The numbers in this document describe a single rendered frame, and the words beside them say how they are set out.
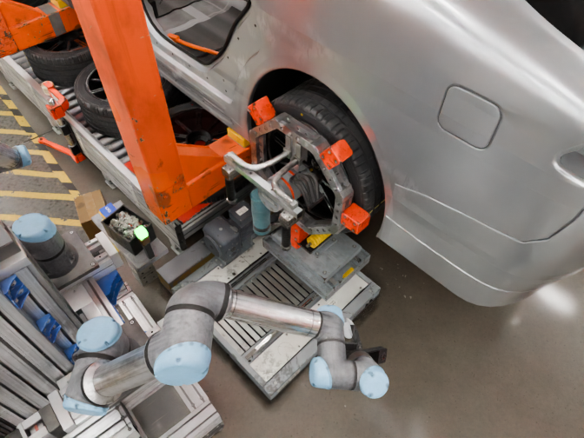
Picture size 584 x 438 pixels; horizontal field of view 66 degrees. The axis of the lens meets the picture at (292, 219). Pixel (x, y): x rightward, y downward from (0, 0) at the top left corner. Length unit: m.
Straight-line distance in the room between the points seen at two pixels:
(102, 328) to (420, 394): 1.59
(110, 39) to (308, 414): 1.78
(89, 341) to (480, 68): 1.27
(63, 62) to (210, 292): 2.73
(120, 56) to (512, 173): 1.26
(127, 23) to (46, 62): 2.05
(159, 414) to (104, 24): 1.54
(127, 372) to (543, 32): 1.28
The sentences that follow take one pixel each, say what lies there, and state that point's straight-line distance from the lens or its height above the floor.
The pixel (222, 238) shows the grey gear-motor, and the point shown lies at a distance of 2.30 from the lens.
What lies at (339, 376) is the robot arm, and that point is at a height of 1.12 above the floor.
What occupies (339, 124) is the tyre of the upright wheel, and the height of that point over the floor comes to 1.16.
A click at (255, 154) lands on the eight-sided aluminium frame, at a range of 2.05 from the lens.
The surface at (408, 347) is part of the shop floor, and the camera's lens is 2.53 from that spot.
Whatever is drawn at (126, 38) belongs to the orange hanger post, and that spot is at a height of 1.46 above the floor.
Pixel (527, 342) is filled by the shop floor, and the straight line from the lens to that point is 2.77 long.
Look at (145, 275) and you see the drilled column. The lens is 2.65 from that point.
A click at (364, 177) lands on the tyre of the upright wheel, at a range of 1.74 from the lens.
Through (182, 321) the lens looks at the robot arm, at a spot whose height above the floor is 1.33.
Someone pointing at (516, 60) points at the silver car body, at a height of 1.65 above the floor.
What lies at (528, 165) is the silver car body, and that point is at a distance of 1.34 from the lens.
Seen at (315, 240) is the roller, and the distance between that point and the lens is 2.13.
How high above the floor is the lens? 2.26
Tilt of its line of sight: 52 degrees down
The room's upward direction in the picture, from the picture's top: 1 degrees clockwise
